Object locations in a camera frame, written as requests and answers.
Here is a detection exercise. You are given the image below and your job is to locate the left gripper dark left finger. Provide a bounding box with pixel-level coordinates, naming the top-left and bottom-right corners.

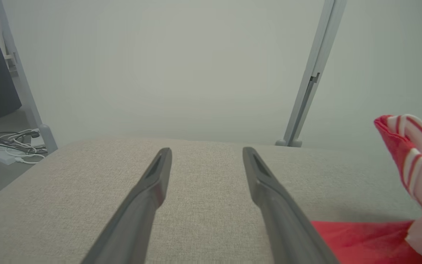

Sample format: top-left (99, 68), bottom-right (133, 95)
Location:
top-left (82, 148), bottom-right (172, 264)

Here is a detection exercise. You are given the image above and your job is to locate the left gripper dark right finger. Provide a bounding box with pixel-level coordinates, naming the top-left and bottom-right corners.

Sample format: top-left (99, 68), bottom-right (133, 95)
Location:
top-left (243, 147), bottom-right (340, 264)

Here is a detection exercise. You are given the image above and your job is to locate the red white sports jersey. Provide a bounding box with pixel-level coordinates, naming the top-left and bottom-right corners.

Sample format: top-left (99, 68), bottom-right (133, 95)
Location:
top-left (311, 114), bottom-right (422, 264)

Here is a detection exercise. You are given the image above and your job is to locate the white floor cable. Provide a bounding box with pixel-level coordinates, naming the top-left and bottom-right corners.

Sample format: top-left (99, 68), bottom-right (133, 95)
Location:
top-left (0, 91), bottom-right (47, 164)

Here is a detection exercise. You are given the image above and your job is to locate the grey partition post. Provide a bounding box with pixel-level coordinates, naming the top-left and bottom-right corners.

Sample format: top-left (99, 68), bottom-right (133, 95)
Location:
top-left (275, 0), bottom-right (348, 148)
top-left (0, 0), bottom-right (58, 154)

